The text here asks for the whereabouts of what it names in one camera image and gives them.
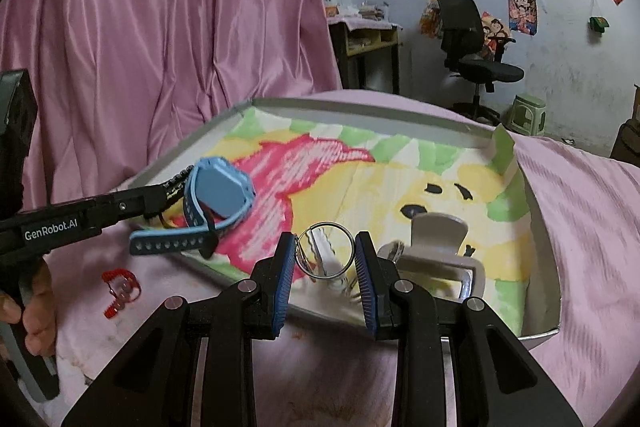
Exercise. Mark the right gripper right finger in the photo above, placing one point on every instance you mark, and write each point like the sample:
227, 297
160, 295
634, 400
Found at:
397, 309

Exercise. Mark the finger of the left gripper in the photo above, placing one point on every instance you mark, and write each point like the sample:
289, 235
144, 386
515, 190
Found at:
175, 186

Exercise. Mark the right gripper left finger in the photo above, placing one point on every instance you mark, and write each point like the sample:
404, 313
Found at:
252, 309

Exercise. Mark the blue smart watch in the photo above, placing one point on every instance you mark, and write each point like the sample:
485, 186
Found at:
217, 196

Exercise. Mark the beige hair claw clip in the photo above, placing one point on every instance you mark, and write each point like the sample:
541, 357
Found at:
434, 251

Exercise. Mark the silver keys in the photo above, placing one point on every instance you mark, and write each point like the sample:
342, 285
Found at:
325, 252

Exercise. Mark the red hair clip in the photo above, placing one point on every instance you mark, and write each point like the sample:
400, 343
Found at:
123, 287

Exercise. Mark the person's left hand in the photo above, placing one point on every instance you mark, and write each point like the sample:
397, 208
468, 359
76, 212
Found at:
38, 316

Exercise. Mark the pink floral bed sheet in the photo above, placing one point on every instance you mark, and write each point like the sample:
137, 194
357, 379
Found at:
314, 377

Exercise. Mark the colourful cartoon towel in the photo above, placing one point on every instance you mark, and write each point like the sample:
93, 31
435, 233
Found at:
305, 172

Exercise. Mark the grey shallow cardboard box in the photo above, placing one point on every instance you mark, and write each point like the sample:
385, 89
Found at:
543, 296

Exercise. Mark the pink satin curtain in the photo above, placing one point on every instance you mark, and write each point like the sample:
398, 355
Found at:
120, 82

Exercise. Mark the green plastic stool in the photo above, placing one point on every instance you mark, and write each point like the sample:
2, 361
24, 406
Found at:
527, 115

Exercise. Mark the wooden desk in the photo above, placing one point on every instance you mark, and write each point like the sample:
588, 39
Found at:
354, 39

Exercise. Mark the black office chair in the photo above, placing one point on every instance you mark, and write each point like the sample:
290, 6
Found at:
463, 41

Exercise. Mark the anime poster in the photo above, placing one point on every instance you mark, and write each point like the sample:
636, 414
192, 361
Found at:
523, 16

